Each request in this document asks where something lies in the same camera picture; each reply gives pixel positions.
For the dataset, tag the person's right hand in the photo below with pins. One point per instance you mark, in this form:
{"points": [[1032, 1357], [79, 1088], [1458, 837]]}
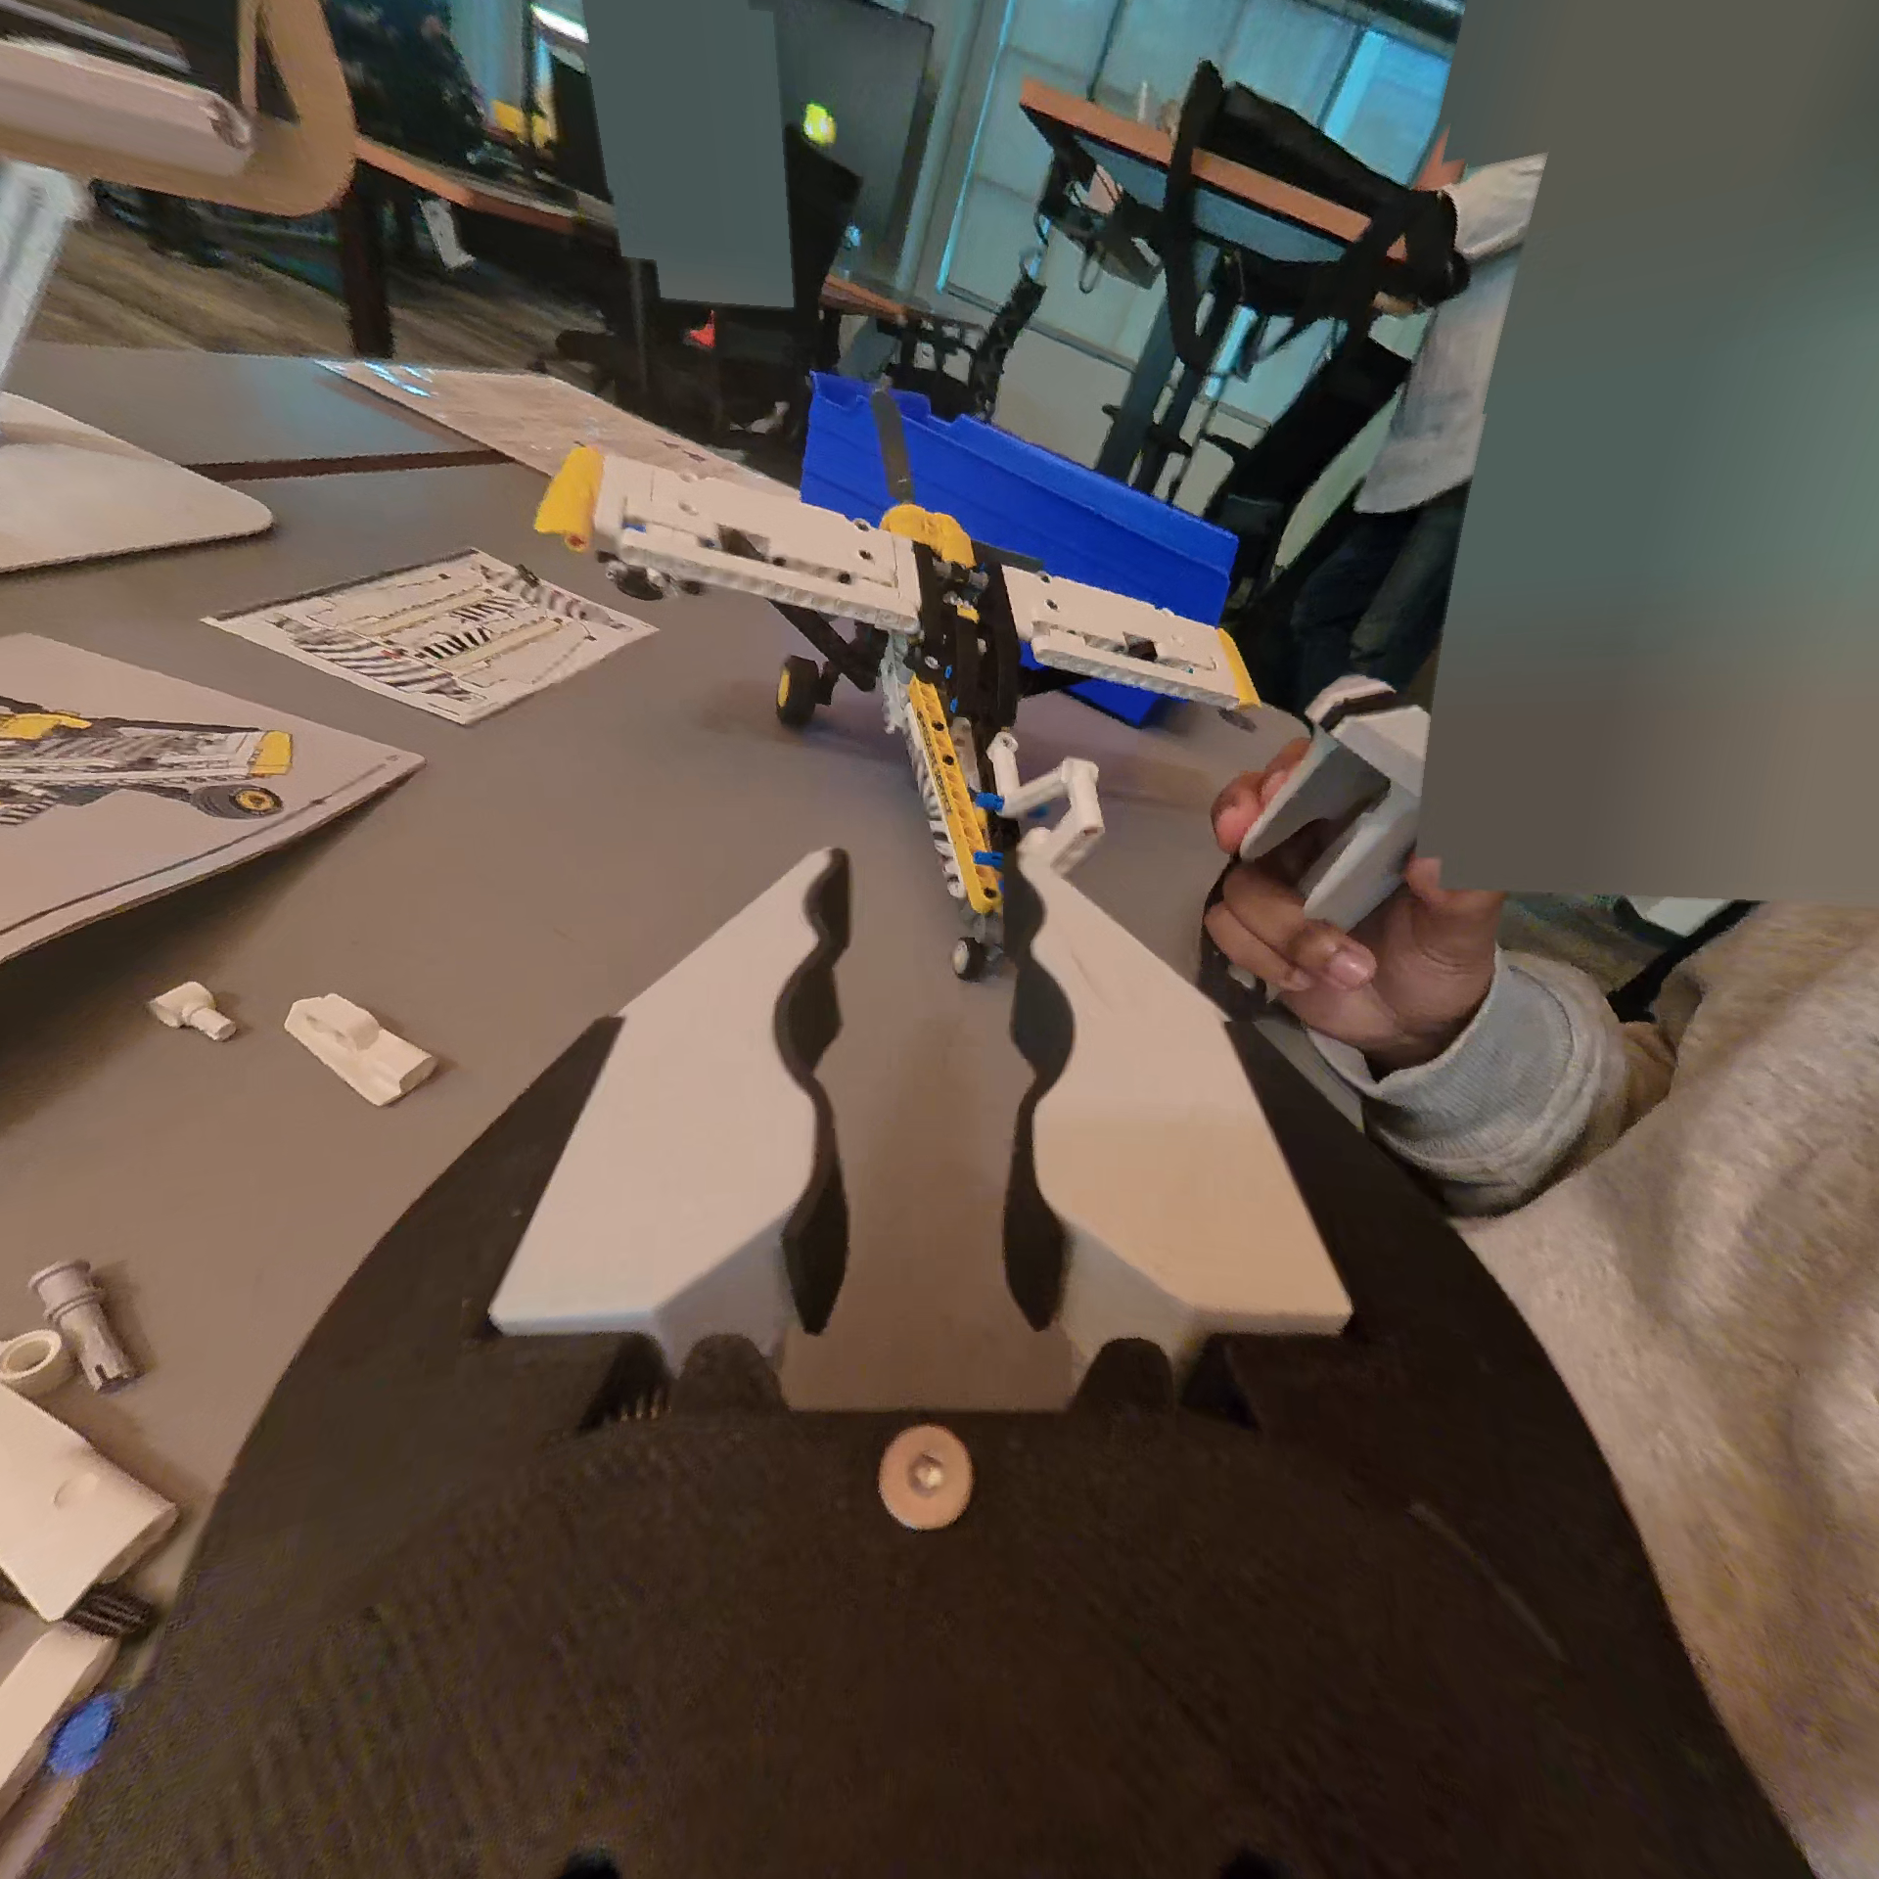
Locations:
{"points": [[1410, 982]]}

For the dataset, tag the person's right forearm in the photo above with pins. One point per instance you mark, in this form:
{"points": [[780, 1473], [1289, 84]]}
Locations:
{"points": [[1526, 1085]]}

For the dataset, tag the lego instruction booklet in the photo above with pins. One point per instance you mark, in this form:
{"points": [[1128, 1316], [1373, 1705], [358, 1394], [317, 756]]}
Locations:
{"points": [[146, 821]]}

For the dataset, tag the person's grey hoodie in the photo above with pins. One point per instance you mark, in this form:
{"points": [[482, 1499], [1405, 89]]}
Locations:
{"points": [[1732, 1321]]}

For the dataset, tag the printed paper sheet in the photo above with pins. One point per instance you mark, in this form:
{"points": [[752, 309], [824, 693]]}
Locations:
{"points": [[545, 413]]}

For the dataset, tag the blue plastic bin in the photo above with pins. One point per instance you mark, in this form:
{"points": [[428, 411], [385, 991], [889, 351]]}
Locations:
{"points": [[1056, 499]]}

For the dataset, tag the wooden standing desk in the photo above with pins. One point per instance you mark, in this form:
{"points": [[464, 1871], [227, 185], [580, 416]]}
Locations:
{"points": [[1146, 147]]}

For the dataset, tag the zebra striped sticker sheet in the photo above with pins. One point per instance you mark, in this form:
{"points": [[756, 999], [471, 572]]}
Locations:
{"points": [[442, 631]]}

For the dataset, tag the lego airplane model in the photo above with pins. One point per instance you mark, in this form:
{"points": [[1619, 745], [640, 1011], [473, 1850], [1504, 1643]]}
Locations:
{"points": [[823, 552]]}

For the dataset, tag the small white lego connector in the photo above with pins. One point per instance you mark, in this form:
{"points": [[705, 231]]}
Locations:
{"points": [[191, 1010]]}

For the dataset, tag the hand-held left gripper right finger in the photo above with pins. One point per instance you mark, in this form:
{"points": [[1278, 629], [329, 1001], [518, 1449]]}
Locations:
{"points": [[1190, 1176]]}

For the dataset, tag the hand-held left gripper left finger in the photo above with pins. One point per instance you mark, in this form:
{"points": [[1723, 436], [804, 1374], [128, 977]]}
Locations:
{"points": [[662, 1160]]}

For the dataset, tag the white lego panel with hole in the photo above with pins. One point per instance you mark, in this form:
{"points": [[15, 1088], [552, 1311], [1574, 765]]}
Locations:
{"points": [[362, 1045]]}

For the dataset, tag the pile of lego pieces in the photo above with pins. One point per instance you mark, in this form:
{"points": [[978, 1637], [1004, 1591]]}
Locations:
{"points": [[74, 1498]]}

